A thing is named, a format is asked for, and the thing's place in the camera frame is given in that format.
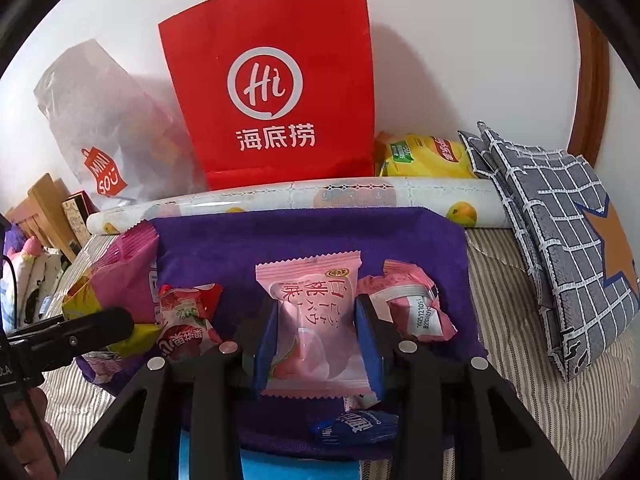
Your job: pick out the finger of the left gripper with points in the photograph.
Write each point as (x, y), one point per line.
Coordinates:
(53, 343)

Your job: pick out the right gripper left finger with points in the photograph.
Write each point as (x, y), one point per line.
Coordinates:
(138, 437)

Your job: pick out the dark blue snack packet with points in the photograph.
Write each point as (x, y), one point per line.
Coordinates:
(357, 427)

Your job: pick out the pink yellow triangular snack bag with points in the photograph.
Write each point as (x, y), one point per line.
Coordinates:
(125, 276)

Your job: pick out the red Haidilao paper bag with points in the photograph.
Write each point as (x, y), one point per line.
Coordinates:
(274, 90)

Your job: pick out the pink silver-band snack bag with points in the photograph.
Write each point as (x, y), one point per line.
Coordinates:
(406, 296)

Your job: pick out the white Miniso plastic bag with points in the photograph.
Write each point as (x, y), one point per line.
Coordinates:
(122, 145)

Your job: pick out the fruit-print paper roll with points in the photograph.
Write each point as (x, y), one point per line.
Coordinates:
(471, 203)

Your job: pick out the grey checked star cloth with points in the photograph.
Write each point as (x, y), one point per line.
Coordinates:
(572, 242)

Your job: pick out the yellow chips bag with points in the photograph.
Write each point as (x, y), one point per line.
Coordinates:
(419, 155)

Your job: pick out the blue tissue pack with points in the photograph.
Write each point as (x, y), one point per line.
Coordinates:
(262, 466)

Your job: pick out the pink white lychee jelly packet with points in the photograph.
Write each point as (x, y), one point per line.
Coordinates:
(186, 316)

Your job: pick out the wooden headboard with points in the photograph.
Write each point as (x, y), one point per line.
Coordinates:
(41, 215)

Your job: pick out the pink peach candy packet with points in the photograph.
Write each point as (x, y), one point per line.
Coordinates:
(317, 352)

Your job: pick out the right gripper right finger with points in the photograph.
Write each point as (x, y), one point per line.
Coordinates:
(493, 434)

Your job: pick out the pink plush toy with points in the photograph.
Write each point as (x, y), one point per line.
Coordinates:
(28, 283)

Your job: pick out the striped quilt mattress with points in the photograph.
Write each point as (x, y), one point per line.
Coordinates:
(587, 419)

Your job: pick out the purple towel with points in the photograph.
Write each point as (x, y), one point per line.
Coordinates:
(225, 248)

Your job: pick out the brown wooden door frame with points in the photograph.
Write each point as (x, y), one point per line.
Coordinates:
(593, 88)

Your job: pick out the person left hand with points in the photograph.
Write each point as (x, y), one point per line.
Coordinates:
(30, 450)

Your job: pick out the Lotso strawberry bar wrapper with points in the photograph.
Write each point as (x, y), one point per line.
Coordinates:
(106, 367)

